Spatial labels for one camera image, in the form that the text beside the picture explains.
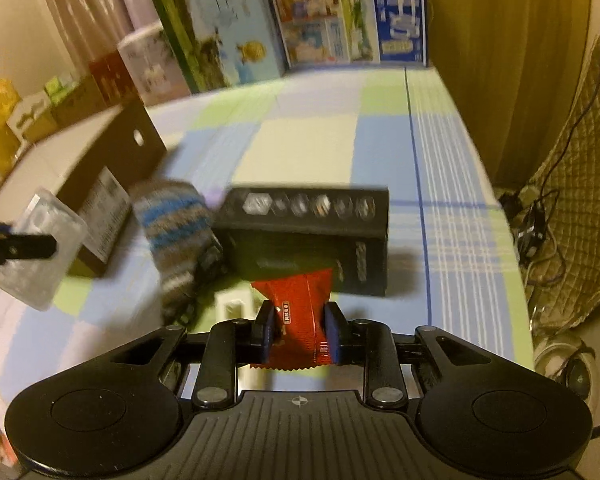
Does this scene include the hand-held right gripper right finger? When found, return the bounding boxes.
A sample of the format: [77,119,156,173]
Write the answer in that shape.
[324,302,486,409]

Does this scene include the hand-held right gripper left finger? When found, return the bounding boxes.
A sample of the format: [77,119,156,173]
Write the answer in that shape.
[111,300,277,409]

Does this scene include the white bottle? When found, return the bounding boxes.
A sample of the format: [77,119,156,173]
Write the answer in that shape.
[214,287,255,322]

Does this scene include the red snack packet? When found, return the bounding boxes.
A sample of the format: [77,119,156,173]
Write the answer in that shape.
[250,267,337,372]

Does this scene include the clear plastic case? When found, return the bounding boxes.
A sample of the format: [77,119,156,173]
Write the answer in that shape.
[0,186,89,312]

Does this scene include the brown cardboard box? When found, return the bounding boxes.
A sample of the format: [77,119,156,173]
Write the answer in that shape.
[0,97,169,279]

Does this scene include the black box with hexagon print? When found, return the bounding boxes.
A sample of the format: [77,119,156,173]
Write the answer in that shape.
[212,186,391,297]

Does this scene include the striped knit sock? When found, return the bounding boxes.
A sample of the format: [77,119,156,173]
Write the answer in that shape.
[130,180,226,326]

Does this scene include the white box with cutouts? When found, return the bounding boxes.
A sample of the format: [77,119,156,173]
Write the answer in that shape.
[7,92,59,144]

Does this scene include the plain brown carton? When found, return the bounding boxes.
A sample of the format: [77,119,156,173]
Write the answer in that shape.
[50,76,107,129]

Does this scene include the small green box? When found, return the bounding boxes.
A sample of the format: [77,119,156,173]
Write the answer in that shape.
[45,72,82,106]

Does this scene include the red-brown box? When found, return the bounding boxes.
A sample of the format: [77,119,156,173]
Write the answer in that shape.
[88,50,141,109]

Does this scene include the checked bed sheet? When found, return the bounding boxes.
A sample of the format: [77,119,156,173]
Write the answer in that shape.
[0,65,537,411]

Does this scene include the white floral print box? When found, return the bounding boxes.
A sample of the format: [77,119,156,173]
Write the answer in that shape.
[117,22,192,107]

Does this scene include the black power adapters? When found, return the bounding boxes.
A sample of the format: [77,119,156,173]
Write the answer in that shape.
[500,185,557,267]

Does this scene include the round clear container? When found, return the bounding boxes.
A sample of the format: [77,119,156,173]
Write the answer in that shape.
[532,332,599,412]

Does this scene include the pink curtain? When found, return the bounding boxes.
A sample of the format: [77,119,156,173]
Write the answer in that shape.
[30,0,262,79]

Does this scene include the green and pale milk box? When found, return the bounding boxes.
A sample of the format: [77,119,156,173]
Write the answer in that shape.
[149,0,287,94]

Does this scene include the quilted chair cover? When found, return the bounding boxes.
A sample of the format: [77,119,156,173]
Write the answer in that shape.
[522,32,600,332]

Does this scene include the blue illustrated milk carton box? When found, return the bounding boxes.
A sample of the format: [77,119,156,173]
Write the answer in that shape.
[264,0,429,72]

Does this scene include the yellow curtain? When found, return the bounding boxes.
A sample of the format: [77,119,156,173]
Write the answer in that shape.
[422,0,594,187]

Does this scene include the black cable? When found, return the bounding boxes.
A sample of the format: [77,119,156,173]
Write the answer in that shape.
[542,10,600,201]

